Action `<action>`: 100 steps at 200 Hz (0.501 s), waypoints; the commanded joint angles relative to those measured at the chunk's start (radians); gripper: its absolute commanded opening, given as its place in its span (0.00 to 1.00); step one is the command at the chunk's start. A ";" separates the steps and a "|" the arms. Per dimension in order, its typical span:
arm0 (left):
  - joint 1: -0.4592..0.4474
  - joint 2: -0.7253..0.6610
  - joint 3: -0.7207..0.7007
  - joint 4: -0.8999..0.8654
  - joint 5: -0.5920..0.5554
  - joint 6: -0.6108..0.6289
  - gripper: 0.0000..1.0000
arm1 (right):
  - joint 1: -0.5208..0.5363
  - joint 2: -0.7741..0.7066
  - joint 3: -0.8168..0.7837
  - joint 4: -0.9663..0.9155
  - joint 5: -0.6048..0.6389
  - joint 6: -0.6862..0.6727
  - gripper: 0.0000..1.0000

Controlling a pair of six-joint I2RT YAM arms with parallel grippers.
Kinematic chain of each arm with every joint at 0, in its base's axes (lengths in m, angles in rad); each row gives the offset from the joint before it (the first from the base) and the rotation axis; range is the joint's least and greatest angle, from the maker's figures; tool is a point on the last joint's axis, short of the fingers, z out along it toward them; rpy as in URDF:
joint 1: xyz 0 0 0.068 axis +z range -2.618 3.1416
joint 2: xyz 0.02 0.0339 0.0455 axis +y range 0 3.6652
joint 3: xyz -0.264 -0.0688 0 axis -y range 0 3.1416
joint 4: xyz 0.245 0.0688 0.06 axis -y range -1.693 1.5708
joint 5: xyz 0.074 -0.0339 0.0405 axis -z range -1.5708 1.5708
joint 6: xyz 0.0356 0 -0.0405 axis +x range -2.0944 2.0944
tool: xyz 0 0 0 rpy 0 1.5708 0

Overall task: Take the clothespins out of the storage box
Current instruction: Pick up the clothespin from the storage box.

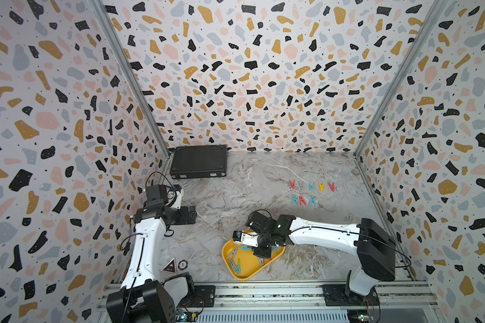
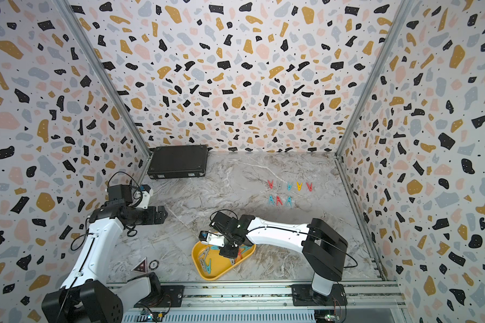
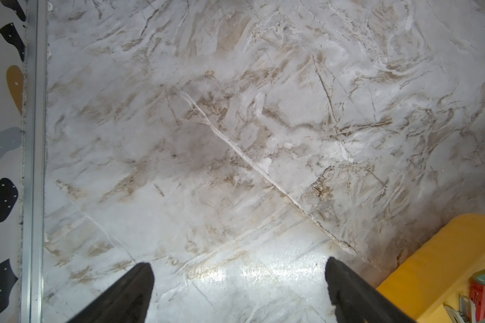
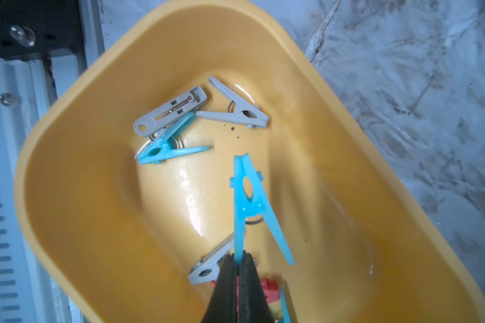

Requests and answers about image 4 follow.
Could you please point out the grey clothespin in box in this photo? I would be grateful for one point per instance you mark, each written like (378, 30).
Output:
(165, 116)
(239, 112)
(207, 268)

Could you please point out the red clothespin in box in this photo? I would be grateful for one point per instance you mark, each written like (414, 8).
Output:
(269, 287)

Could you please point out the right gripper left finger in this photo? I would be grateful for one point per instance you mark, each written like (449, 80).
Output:
(223, 304)

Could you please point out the teal clothespin in box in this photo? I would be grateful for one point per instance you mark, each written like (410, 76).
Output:
(250, 199)
(163, 147)

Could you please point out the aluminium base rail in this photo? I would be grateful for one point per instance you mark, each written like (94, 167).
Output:
(27, 90)

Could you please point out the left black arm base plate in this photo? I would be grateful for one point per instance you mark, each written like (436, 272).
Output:
(36, 29)

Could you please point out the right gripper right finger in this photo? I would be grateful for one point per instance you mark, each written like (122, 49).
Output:
(252, 304)

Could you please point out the yellow plastic storage box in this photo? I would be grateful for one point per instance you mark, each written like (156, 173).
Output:
(120, 237)

